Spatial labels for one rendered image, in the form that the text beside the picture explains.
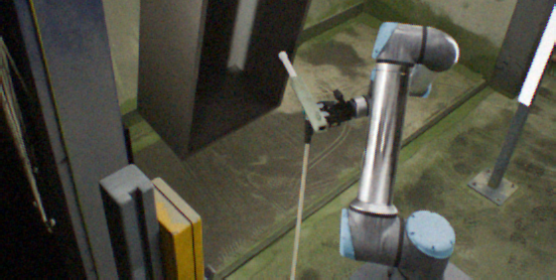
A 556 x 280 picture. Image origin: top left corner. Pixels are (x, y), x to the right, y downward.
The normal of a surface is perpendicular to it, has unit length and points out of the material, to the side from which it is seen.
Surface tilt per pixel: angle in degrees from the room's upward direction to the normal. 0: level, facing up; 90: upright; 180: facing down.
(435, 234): 5
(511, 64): 90
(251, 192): 0
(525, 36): 90
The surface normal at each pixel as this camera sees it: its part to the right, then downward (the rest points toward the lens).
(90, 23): 0.69, 0.47
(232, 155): 0.05, -0.79
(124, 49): 0.60, -0.03
